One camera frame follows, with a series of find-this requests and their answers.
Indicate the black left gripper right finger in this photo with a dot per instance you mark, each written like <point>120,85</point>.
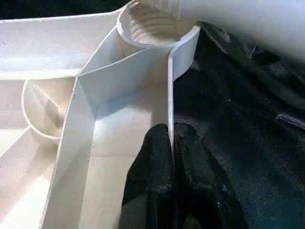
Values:
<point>202,186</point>

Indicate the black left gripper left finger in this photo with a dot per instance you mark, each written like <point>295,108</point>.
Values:
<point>150,181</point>

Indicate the white plastic table top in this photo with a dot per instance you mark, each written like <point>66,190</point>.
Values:
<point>59,119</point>

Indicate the white plastic table leg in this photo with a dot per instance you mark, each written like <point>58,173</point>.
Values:
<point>238,21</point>

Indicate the black table mat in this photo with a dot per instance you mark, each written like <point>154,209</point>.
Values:
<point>250,131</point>

